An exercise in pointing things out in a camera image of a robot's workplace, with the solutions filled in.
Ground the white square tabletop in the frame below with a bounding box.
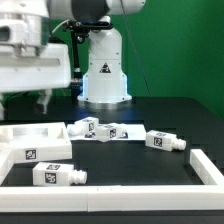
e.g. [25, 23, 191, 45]
[0, 122, 72, 163]

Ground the grey cable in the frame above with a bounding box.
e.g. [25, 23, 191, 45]
[49, 18, 72, 38]

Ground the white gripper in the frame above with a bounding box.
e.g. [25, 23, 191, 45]
[0, 44, 71, 113]

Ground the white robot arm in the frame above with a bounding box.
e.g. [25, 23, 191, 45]
[0, 0, 146, 111]

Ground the white U-shaped obstacle fence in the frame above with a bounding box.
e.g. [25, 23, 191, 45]
[0, 149, 224, 212]

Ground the white marker sheet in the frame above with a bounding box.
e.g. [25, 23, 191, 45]
[67, 124, 146, 141]

